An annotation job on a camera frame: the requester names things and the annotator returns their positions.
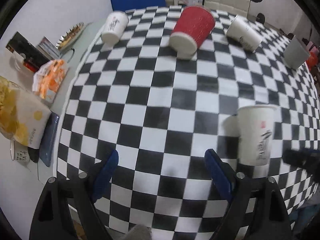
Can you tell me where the white paper cup lying centre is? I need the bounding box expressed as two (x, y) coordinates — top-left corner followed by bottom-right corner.
(226, 15), (263, 52)

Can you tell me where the yellow snack bag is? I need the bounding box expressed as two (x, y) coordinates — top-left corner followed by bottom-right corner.
(0, 77), (51, 149)

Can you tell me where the red ribbed paper cup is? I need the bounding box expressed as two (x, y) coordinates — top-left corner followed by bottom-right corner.
(169, 5), (215, 60)

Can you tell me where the black white checkered tablecloth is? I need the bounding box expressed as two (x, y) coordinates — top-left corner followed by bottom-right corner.
(56, 7), (319, 239)

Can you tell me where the black box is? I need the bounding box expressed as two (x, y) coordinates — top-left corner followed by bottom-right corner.
(6, 32), (50, 71)

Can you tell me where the grey paper cup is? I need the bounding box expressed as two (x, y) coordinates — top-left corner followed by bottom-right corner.
(283, 36), (310, 70)

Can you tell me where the plate of snacks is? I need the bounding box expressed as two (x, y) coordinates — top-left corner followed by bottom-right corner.
(55, 22), (86, 51)

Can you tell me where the white printed cup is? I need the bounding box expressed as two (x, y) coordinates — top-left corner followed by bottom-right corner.
(100, 11), (129, 46)
(238, 105), (277, 166)

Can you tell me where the white mug with text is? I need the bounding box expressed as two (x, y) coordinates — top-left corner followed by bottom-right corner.
(10, 140), (30, 163)

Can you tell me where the orange white snack packet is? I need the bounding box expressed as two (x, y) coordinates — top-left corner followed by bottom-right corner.
(32, 59), (69, 103)

